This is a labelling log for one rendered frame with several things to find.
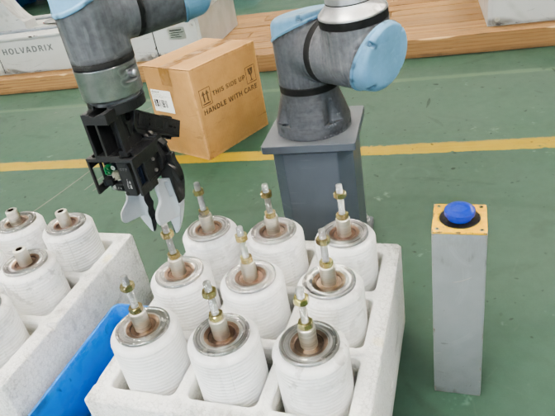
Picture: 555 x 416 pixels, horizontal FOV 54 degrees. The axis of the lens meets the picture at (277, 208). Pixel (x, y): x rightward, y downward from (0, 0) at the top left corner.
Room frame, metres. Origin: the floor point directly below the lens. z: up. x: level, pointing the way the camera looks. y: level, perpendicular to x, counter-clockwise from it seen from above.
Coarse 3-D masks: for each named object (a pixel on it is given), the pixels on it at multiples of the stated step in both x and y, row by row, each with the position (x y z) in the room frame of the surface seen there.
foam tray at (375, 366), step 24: (312, 264) 0.74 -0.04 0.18; (384, 264) 0.70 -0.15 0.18; (216, 288) 0.72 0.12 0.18; (288, 288) 0.69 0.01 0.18; (384, 288) 0.64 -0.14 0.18; (384, 312) 0.59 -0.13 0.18; (384, 336) 0.55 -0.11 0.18; (360, 360) 0.51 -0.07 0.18; (384, 360) 0.53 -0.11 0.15; (96, 384) 0.56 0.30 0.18; (120, 384) 0.57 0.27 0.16; (192, 384) 0.53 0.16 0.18; (360, 384) 0.47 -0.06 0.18; (384, 384) 0.51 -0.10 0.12; (96, 408) 0.53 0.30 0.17; (120, 408) 0.51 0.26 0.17; (144, 408) 0.50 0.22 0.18; (168, 408) 0.49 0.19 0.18; (192, 408) 0.49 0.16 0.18; (216, 408) 0.48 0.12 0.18; (240, 408) 0.47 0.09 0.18; (264, 408) 0.46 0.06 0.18; (360, 408) 0.44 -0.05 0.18; (384, 408) 0.50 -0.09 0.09
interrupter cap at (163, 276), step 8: (184, 256) 0.72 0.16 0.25; (168, 264) 0.71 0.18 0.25; (192, 264) 0.70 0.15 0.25; (200, 264) 0.69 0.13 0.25; (160, 272) 0.69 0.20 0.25; (168, 272) 0.69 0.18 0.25; (192, 272) 0.68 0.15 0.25; (200, 272) 0.67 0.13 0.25; (160, 280) 0.67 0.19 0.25; (168, 280) 0.67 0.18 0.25; (176, 280) 0.67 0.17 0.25; (184, 280) 0.66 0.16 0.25; (192, 280) 0.66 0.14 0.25; (168, 288) 0.65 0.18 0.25
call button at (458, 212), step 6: (450, 204) 0.62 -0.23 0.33; (456, 204) 0.61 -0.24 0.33; (462, 204) 0.61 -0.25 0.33; (468, 204) 0.61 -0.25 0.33; (444, 210) 0.61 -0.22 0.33; (450, 210) 0.60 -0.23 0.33; (456, 210) 0.60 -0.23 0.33; (462, 210) 0.59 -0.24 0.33; (468, 210) 0.59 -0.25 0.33; (474, 210) 0.59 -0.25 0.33; (450, 216) 0.59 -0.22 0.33; (456, 216) 0.59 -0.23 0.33; (462, 216) 0.58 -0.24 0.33; (468, 216) 0.58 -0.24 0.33; (456, 222) 0.59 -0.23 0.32; (462, 222) 0.59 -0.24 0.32
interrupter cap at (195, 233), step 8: (216, 216) 0.83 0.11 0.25; (192, 224) 0.82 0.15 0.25; (200, 224) 0.81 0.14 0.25; (216, 224) 0.81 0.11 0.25; (224, 224) 0.80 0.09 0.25; (192, 232) 0.79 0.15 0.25; (200, 232) 0.79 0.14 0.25; (216, 232) 0.78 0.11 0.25; (224, 232) 0.77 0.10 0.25; (192, 240) 0.77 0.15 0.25; (200, 240) 0.76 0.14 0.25; (208, 240) 0.76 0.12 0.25
